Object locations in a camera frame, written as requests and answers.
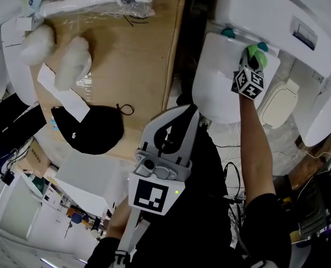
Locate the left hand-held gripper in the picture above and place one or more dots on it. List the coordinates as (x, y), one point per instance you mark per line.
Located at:
(151, 191)

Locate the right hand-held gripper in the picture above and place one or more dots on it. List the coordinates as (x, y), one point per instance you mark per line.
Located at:
(249, 84)

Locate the green cleaning cloth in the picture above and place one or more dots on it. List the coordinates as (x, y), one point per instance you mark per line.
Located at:
(259, 54)

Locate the white toilet lid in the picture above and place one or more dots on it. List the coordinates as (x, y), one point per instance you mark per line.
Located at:
(218, 80)

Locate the person's left forearm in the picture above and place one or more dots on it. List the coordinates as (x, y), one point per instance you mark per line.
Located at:
(120, 219)

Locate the person's right forearm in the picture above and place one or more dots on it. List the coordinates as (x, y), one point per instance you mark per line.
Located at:
(256, 149)

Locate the white toilet with tank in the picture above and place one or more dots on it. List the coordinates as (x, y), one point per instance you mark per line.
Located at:
(260, 13)

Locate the white smart toilet black panel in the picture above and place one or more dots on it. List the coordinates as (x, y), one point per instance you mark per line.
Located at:
(322, 116)

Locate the teal hinge cap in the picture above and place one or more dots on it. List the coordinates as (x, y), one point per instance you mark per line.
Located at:
(228, 33)
(262, 46)

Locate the chrome flush button plate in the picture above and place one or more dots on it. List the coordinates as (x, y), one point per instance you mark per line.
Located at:
(303, 32)

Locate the black cloth bag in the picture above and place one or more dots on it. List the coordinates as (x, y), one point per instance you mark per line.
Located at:
(95, 133)

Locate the large cardboard box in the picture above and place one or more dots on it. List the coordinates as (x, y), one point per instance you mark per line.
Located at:
(132, 66)

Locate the person's black clothing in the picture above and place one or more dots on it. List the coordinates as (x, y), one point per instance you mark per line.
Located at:
(193, 219)

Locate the white rectangular block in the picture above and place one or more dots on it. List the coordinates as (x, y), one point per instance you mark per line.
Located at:
(90, 183)

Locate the white paper sheet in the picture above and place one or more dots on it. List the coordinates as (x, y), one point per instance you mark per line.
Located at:
(67, 99)

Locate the brown wooden planks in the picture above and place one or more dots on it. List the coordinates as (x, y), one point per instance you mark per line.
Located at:
(308, 160)

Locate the foam-wrapped white seat part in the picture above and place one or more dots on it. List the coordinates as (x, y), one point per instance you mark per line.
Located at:
(70, 63)

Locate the small cardboard box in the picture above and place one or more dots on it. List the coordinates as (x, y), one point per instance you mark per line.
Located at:
(35, 158)

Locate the oval white foam bundle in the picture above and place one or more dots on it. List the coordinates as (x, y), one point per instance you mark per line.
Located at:
(38, 45)

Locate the plastic-wrapped white pipe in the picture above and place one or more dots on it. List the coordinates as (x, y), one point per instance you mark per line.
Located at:
(81, 3)

